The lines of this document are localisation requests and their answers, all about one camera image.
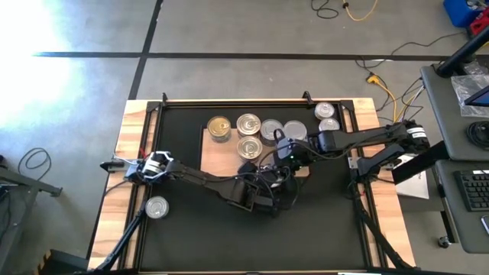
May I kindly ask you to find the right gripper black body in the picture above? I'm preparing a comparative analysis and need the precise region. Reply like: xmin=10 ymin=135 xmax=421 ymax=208
xmin=274 ymin=132 xmax=313 ymax=170

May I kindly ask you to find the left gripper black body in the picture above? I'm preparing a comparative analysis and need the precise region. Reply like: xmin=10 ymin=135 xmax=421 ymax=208
xmin=232 ymin=174 xmax=286 ymax=215

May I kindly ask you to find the blue rim silver can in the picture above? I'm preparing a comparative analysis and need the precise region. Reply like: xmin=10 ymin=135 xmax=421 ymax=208
xmin=260 ymin=118 xmax=284 ymax=147

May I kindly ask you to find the green white label can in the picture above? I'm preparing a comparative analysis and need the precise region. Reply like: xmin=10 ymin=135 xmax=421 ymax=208
xmin=283 ymin=120 xmax=309 ymax=141

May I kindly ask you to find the gold lid seafood can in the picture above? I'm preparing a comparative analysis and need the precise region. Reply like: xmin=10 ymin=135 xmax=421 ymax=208
xmin=236 ymin=135 xmax=264 ymax=163
xmin=206 ymin=115 xmax=232 ymax=144

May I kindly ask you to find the wooden cutting board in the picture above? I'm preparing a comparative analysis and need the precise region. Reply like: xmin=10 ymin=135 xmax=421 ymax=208
xmin=200 ymin=128 xmax=311 ymax=179

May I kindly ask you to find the pale gold lid can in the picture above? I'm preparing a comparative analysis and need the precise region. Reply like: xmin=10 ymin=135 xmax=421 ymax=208
xmin=235 ymin=112 xmax=262 ymax=139

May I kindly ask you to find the red label seafood can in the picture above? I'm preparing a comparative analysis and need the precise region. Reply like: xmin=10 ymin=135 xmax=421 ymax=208
xmin=319 ymin=117 xmax=341 ymax=133

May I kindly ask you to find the yellow blue label can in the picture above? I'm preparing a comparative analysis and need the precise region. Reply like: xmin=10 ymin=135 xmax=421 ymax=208
xmin=144 ymin=196 xmax=170 ymax=220
xmin=314 ymin=101 xmax=336 ymax=121

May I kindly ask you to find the black table mat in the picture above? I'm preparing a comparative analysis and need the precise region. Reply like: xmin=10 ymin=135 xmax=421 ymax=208
xmin=147 ymin=103 xmax=362 ymax=274

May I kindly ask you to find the white paper sheet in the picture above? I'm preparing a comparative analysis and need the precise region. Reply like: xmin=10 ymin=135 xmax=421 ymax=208
xmin=393 ymin=154 xmax=431 ymax=200

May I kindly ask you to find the black desk beam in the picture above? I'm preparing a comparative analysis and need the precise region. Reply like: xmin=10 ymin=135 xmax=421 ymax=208
xmin=391 ymin=141 xmax=451 ymax=186

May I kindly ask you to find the grey desk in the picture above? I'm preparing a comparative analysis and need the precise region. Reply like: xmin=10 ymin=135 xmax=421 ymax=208
xmin=435 ymin=159 xmax=489 ymax=255
xmin=419 ymin=63 xmax=489 ymax=162

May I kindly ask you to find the black keyboard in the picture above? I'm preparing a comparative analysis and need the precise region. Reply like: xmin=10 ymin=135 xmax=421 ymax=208
xmin=454 ymin=170 xmax=489 ymax=213

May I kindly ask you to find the clear plastic bag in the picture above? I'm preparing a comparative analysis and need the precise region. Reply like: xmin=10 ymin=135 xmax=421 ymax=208
xmin=450 ymin=74 xmax=489 ymax=118

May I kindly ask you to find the blue screen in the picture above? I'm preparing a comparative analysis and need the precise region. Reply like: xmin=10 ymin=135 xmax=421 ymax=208
xmin=465 ymin=86 xmax=489 ymax=108

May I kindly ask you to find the black monitor pole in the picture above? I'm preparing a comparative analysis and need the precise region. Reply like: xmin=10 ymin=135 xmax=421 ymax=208
xmin=437 ymin=28 xmax=489 ymax=77

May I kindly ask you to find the black box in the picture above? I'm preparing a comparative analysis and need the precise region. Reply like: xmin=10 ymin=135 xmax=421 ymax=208
xmin=37 ymin=247 xmax=92 ymax=275

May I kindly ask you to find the grey metal stand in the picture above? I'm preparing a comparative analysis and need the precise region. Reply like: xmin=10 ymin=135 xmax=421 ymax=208
xmin=0 ymin=152 xmax=64 ymax=268

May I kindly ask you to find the blue bin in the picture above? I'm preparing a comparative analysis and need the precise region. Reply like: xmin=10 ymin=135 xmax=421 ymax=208
xmin=442 ymin=0 xmax=484 ymax=28

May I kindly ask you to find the red container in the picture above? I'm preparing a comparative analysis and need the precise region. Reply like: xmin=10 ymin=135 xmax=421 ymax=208
xmin=468 ymin=17 xmax=489 ymax=37

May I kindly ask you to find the yellow extension cord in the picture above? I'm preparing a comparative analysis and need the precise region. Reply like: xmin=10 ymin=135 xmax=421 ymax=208
xmin=366 ymin=74 xmax=400 ymax=127

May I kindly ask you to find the black floor cable loop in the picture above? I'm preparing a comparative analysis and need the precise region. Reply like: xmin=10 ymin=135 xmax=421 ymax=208
xmin=311 ymin=0 xmax=340 ymax=20
xmin=18 ymin=147 xmax=53 ymax=180

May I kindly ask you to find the yellow floor cable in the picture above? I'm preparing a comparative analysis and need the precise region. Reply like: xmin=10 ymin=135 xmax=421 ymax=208
xmin=342 ymin=0 xmax=380 ymax=23

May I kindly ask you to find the long black floor cable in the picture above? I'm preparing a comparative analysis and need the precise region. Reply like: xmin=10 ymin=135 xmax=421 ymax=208
xmin=355 ymin=32 xmax=465 ymax=72

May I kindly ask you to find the coiled black cable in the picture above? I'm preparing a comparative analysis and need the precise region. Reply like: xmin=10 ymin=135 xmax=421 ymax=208
xmin=466 ymin=121 xmax=489 ymax=150

